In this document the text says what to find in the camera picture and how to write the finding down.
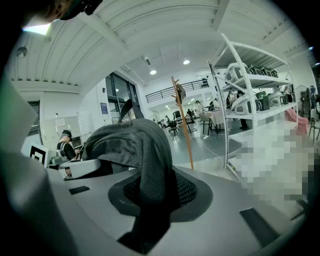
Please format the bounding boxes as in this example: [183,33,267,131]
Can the black balcony railing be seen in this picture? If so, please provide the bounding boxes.
[144,79,210,104]

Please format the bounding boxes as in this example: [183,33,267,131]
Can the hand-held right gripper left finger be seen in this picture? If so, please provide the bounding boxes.
[0,72,83,256]

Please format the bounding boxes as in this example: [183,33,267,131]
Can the wooden coat rack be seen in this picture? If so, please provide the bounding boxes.
[170,76,195,171]

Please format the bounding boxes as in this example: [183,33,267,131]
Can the black backpack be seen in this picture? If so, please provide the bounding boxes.
[81,98,199,255]

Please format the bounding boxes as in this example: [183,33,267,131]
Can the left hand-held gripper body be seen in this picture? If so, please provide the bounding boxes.
[29,141,68,169]

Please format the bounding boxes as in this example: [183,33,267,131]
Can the grey shell chair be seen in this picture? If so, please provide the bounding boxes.
[198,113,213,135]

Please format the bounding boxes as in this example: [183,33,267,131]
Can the grey locker cabinet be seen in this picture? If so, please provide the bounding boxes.
[39,115,81,146]

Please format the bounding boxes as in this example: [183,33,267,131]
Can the white domed carrier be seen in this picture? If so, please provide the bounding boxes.
[267,91,285,108]
[231,94,261,116]
[224,62,251,85]

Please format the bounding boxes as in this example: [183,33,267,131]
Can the white floor cable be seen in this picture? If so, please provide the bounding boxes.
[202,136,226,174]

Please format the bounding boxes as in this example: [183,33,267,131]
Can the grey garment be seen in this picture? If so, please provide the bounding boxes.
[175,84,187,100]

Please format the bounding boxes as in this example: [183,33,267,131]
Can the white metal shelf unit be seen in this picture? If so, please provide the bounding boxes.
[208,33,301,176]

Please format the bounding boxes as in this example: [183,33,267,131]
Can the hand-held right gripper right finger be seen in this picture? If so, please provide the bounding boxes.
[48,166,308,256]

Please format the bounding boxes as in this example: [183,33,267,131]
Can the checkered cloth table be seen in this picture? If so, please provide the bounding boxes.
[203,109,228,135]

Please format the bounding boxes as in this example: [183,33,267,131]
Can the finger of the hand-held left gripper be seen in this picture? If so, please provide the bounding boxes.
[58,158,102,179]

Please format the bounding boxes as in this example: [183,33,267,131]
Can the black framed window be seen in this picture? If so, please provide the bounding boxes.
[104,72,140,124]

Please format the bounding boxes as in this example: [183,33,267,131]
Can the person's head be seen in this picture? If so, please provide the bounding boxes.
[37,0,104,22]

